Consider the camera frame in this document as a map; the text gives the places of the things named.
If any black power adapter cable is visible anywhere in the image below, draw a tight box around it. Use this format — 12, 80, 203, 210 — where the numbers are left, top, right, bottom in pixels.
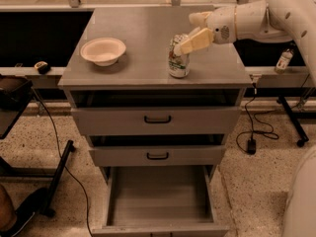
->
235, 82, 280, 155

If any black shoe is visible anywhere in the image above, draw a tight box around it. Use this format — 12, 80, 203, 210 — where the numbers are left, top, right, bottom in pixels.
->
0, 186, 47, 237

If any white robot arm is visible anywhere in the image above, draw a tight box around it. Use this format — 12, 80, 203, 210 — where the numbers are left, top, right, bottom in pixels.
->
174, 0, 316, 237

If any small clear bottle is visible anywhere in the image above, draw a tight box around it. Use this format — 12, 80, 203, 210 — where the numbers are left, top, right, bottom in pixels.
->
275, 48, 293, 74

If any grey bottom drawer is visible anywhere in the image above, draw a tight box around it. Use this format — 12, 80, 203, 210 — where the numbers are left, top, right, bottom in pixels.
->
92, 166, 229, 237

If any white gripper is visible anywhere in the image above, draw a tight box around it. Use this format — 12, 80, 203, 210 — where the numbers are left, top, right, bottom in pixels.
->
174, 7, 236, 56

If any small black yellow device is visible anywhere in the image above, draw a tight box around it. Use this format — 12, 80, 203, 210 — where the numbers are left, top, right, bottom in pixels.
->
35, 61, 50, 74

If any black cable on floor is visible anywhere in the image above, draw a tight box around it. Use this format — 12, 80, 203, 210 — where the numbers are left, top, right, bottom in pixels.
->
32, 89, 94, 237

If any black wheeled stand leg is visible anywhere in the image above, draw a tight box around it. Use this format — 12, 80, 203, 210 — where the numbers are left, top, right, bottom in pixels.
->
277, 96, 309, 147

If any grey top drawer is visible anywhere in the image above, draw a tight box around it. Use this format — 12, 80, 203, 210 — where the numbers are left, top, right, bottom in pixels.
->
68, 89, 241, 135

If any grey middle drawer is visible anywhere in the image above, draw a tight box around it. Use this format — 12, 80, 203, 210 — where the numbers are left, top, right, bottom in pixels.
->
89, 134, 225, 167

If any silver green 7up can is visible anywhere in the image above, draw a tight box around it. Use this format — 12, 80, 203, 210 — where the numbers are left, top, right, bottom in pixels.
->
168, 34, 190, 78

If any black stand with tray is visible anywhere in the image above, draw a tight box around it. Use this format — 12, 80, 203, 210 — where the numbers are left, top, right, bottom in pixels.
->
0, 74, 76, 218

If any grey drawer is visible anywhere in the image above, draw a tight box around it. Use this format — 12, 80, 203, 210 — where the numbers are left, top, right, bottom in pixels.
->
92, 166, 229, 237
89, 134, 225, 167
68, 89, 241, 135

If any white paper bowl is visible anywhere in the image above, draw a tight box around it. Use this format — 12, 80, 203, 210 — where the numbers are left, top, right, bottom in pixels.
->
80, 38, 126, 66

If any grey drawer cabinet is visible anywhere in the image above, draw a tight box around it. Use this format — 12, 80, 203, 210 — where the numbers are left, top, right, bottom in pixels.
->
57, 5, 254, 183

